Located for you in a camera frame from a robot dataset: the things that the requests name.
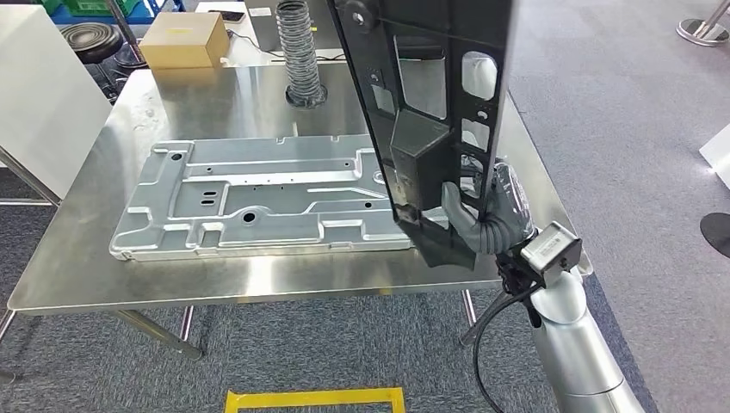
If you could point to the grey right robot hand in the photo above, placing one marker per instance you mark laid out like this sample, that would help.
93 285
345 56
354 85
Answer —
507 199

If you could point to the black plastic frame part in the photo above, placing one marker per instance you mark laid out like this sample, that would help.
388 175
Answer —
433 17

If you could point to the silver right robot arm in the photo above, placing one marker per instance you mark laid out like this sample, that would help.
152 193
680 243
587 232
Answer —
576 353

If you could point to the stainless steel workbench table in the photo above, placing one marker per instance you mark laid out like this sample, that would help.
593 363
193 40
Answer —
285 279

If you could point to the black round floor base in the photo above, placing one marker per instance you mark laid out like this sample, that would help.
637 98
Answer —
718 234

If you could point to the white partition panel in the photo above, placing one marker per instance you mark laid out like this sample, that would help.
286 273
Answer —
45 102
720 154

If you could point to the stamped grey metal plate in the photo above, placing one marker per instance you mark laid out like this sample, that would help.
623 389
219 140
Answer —
256 188

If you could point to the chrome stanchion base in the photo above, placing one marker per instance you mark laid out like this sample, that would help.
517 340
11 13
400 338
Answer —
704 31

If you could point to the yellow floor tape square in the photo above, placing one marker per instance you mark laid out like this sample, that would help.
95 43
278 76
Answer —
313 396

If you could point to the grey equipment case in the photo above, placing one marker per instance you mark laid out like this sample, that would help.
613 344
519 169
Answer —
262 31

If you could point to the black smartphone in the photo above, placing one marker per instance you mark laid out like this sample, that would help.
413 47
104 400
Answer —
227 16

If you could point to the brown cardboard box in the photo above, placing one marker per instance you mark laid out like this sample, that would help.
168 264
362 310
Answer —
182 40

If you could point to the black round stool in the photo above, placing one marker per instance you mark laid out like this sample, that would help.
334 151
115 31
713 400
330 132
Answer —
91 43

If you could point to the green plastic crate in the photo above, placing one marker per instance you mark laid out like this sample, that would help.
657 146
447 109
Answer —
48 6
97 7

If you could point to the stainless steel side table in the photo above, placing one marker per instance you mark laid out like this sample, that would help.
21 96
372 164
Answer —
28 202

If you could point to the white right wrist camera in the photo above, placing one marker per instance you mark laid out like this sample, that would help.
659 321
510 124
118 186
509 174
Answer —
550 251

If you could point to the black right camera bracket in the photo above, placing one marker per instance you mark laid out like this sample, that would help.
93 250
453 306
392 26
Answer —
513 273

